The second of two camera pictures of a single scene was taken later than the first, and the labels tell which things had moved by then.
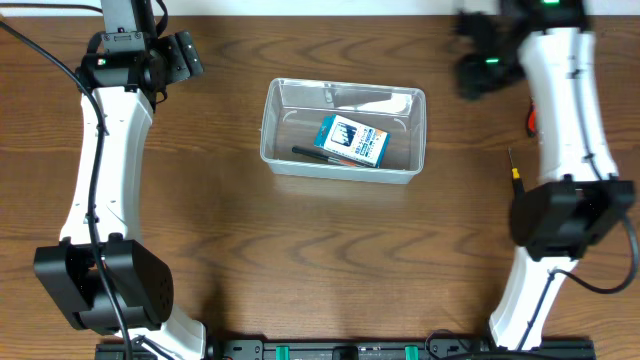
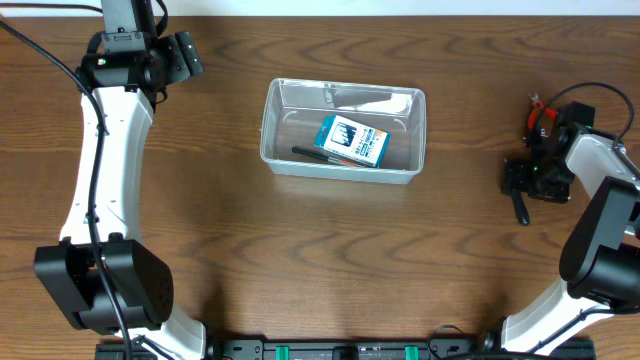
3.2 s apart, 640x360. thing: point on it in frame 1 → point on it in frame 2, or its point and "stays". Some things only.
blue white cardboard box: x=352 y=139 stays
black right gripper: x=477 y=73 → x=514 y=178
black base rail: x=343 y=349 stays
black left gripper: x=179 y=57 stays
